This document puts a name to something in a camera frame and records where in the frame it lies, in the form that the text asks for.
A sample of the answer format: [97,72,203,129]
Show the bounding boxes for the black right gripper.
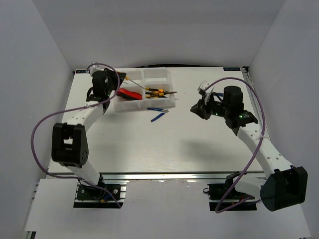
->
[189,93,229,120]

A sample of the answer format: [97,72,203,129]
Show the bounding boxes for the yellow handle screwdriver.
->
[125,76,145,90]

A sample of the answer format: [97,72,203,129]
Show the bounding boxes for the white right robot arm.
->
[190,86,308,212]

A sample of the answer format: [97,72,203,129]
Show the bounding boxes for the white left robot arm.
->
[51,69,127,199]

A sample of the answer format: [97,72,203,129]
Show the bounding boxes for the white compartment tray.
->
[113,68,176,112]

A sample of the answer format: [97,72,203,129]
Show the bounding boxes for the blue sticker left corner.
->
[75,69,89,74]

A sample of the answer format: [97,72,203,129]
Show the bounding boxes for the blue sticker corner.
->
[75,69,89,74]
[223,67,241,71]

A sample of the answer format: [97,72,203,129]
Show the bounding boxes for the blue sticker right corner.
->
[223,67,241,71]

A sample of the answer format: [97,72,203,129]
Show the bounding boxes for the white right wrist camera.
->
[197,81,214,104]

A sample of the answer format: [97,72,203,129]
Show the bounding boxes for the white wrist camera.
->
[87,62,104,76]
[197,81,214,104]

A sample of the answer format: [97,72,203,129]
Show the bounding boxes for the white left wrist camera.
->
[87,62,104,76]

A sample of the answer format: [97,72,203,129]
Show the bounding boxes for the blue wire cutters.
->
[147,107,169,122]

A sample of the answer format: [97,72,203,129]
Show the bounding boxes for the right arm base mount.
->
[203,172,259,212]

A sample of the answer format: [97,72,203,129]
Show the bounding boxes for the aluminium rail front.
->
[46,171,265,182]

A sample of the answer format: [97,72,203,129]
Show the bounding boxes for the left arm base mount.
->
[73,182,126,209]

